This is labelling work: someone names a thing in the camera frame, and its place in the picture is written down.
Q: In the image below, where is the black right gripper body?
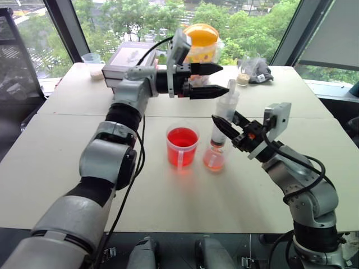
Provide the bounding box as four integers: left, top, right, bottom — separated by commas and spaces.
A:
231, 119, 267, 154

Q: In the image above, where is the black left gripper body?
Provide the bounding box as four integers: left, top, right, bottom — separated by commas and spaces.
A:
173, 63, 195, 99

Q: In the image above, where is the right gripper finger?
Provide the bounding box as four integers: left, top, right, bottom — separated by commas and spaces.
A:
231, 110, 252, 127
211, 114, 240, 141

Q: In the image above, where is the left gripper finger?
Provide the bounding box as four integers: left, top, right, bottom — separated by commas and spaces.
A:
190, 62, 224, 76
188, 84, 231, 101

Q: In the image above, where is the clear cup with grains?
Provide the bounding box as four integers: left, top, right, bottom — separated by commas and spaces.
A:
236, 54, 261, 87

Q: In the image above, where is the large cup of red liquid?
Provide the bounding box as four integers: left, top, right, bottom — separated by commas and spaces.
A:
165, 120, 200, 171

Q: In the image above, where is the clear plastic measuring cup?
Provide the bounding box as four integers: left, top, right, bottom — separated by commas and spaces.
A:
81, 52, 105, 81

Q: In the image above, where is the orange yellow plastic container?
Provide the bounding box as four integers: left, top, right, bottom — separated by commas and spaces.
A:
182, 24, 222, 85

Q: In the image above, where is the clear plastic bag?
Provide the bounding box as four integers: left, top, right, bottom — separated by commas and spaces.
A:
248, 60, 274, 84

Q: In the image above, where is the dark rounded grey shape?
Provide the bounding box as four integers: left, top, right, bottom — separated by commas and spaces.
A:
195, 238, 238, 269
127, 236, 158, 269

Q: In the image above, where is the black metal mesh rack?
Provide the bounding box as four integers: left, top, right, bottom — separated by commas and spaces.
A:
0, 7, 47, 105

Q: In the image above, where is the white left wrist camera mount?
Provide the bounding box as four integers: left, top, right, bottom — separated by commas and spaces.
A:
167, 27, 194, 98

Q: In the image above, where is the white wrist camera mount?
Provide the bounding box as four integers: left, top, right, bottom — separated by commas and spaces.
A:
247, 102, 292, 160
167, 27, 194, 98

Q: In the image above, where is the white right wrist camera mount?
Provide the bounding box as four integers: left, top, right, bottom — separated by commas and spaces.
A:
247, 102, 292, 160

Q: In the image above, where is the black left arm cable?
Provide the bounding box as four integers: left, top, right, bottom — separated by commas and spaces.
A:
92, 35, 174, 269

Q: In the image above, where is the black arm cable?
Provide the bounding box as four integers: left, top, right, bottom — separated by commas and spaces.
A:
263, 117, 329, 205
92, 35, 174, 269

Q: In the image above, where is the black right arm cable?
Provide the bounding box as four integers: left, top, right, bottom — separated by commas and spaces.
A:
263, 117, 329, 205

